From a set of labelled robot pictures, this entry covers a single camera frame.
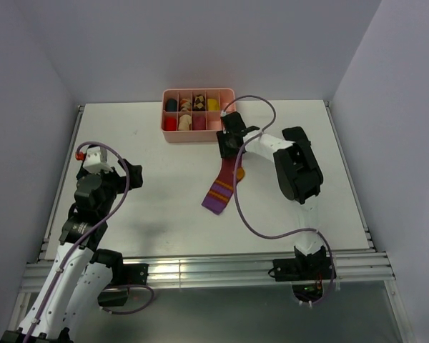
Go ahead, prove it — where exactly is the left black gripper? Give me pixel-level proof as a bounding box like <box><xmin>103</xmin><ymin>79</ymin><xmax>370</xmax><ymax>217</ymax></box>
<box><xmin>92</xmin><ymin>158</ymin><xmax>142</xmax><ymax>217</ymax></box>

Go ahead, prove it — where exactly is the maroon purple striped sock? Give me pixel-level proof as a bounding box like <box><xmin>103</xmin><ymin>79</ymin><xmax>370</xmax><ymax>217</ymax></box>
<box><xmin>201</xmin><ymin>157</ymin><xmax>245</xmax><ymax>215</ymax></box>

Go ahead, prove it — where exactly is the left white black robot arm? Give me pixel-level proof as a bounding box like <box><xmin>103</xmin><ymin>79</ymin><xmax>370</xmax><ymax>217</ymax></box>
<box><xmin>1</xmin><ymin>159</ymin><xmax>143</xmax><ymax>342</ymax></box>

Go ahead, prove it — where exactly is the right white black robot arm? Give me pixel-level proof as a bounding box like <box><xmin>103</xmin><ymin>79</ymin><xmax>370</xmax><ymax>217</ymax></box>
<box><xmin>217</xmin><ymin>111</ymin><xmax>336</xmax><ymax>280</ymax></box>

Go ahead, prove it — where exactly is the maroon rolled sock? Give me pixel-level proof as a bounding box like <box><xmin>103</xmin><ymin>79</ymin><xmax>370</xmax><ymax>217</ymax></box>
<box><xmin>192</xmin><ymin>115</ymin><xmax>206</xmax><ymax>131</ymax></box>

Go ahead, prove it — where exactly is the yellow rolled sock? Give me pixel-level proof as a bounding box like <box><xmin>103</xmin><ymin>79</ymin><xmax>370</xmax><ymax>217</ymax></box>
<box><xmin>207</xmin><ymin>98</ymin><xmax>220</xmax><ymax>111</ymax></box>

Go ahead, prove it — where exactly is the brown checkered rolled sock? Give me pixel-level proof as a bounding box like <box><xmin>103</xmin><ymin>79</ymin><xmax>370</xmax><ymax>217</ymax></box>
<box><xmin>192</xmin><ymin>94</ymin><xmax>206</xmax><ymax>111</ymax></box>

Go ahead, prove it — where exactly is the beige patterned rolled sock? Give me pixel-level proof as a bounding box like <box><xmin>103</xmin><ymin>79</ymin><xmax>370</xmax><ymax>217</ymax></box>
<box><xmin>178</xmin><ymin>114</ymin><xmax>192</xmax><ymax>131</ymax></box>

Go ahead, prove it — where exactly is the pink divided organizer box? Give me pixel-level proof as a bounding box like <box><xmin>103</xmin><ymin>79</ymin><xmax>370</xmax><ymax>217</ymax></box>
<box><xmin>161</xmin><ymin>88</ymin><xmax>236</xmax><ymax>143</ymax></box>

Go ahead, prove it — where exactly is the brown cream patterned rolled sock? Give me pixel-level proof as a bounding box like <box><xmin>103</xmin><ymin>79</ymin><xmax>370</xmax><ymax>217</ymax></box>
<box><xmin>179</xmin><ymin>97</ymin><xmax>192</xmax><ymax>111</ymax></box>

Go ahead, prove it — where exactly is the red rolled sock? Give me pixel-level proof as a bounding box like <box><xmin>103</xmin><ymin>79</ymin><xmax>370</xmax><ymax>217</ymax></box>
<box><xmin>164</xmin><ymin>117</ymin><xmax>177</xmax><ymax>131</ymax></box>

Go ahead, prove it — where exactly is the black sock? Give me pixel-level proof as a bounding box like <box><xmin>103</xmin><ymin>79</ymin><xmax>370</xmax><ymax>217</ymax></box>
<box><xmin>282</xmin><ymin>126</ymin><xmax>311</xmax><ymax>146</ymax></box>

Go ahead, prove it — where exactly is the dark navy rolled sock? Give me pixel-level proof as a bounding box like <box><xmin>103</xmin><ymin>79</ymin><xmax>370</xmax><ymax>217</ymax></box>
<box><xmin>165</xmin><ymin>98</ymin><xmax>179</xmax><ymax>111</ymax></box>

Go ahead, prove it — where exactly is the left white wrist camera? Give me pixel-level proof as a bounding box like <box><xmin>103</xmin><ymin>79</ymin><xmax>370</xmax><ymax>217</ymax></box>
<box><xmin>75</xmin><ymin>146</ymin><xmax>113</xmax><ymax>174</ymax></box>

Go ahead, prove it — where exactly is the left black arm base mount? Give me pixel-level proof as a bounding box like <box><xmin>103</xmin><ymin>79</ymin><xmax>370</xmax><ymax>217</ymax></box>
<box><xmin>97</xmin><ymin>263</ymin><xmax>149</xmax><ymax>308</ymax></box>

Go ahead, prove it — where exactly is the aluminium frame rail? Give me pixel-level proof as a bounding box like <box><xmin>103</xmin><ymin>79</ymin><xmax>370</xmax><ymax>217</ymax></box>
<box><xmin>19</xmin><ymin>252</ymin><xmax>396</xmax><ymax>292</ymax></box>

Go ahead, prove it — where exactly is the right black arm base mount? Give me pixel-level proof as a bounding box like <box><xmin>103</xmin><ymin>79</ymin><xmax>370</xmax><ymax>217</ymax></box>
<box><xmin>267</xmin><ymin>256</ymin><xmax>336</xmax><ymax>302</ymax></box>

